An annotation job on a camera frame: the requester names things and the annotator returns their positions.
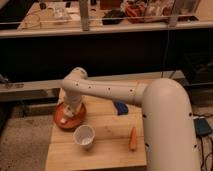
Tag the metal frame post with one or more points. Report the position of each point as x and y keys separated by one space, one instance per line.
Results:
x=84 y=14

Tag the black bag on bench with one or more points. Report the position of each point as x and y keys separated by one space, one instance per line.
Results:
x=113 y=17

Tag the blue device on floor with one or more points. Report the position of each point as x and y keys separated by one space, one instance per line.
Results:
x=202 y=127

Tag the clear plastic bag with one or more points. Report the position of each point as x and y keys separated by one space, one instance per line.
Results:
x=59 y=11

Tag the white paper cup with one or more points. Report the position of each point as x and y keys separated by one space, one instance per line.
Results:
x=84 y=136

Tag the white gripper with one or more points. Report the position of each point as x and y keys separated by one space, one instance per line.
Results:
x=71 y=110

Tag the orange ceramic bowl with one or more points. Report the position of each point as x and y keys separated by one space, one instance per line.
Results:
x=68 y=122

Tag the orange red cloth item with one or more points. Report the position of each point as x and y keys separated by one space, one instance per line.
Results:
x=135 y=13

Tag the orange carrot toy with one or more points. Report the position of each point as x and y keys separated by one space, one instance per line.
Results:
x=133 y=140

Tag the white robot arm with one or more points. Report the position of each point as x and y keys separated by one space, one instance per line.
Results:
x=169 y=131

